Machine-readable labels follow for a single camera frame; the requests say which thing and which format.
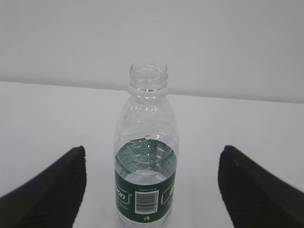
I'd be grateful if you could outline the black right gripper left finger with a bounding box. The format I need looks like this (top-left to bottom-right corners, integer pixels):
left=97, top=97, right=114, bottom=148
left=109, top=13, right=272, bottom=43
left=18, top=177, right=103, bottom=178
left=0, top=146, right=87, bottom=228

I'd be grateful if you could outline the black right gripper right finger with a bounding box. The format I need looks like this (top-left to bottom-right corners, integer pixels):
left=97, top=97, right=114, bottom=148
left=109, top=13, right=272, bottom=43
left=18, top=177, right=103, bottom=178
left=218, top=145, right=304, bottom=228

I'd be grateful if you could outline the clear green-label water bottle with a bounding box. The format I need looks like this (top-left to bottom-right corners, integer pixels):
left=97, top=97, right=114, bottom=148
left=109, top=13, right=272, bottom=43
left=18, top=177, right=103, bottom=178
left=113, top=62, right=179, bottom=228

